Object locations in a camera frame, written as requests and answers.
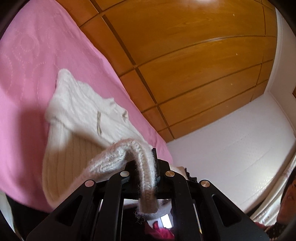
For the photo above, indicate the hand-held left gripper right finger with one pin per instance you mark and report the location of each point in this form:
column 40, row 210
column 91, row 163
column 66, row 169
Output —
column 198, row 204

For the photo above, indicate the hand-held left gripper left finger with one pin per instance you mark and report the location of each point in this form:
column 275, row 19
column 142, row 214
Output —
column 92, row 204

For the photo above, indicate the white knit sweater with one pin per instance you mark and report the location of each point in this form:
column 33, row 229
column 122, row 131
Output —
column 92, row 120

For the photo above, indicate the person's head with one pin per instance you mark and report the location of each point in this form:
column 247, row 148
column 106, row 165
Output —
column 288, row 204

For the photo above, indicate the wooden wardrobe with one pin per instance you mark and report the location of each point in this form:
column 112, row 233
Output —
column 196, row 58

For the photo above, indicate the pink blanket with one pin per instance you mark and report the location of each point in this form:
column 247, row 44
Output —
column 27, row 69

